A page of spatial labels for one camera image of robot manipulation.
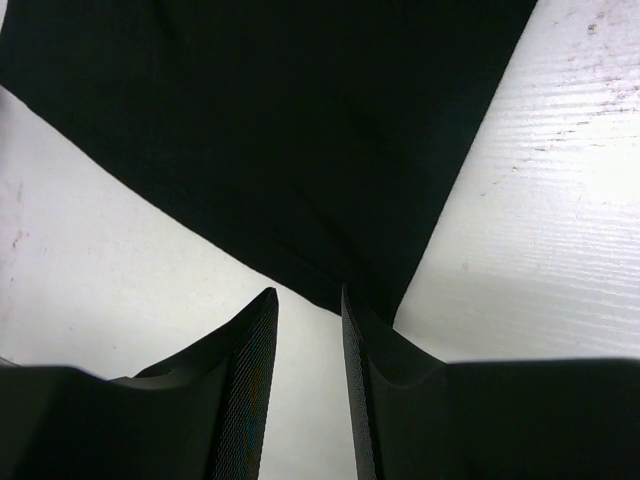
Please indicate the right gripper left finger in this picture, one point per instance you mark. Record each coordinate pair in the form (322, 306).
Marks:
(198, 414)

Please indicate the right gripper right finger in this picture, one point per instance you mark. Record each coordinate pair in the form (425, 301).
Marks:
(414, 416)

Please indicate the black tank top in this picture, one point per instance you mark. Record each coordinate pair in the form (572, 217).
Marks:
(315, 141)

